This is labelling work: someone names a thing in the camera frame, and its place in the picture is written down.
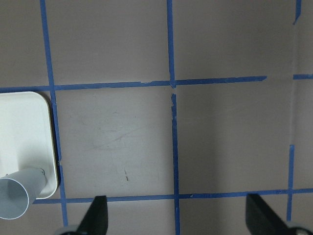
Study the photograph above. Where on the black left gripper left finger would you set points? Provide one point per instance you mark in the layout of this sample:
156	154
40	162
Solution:
96	218

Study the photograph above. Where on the grey plastic cup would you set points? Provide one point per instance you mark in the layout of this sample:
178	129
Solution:
18	190

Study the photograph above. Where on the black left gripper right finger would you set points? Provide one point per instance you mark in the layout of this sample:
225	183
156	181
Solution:
261	219

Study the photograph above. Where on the cream plastic tray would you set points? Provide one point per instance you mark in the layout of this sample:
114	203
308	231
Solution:
26	137

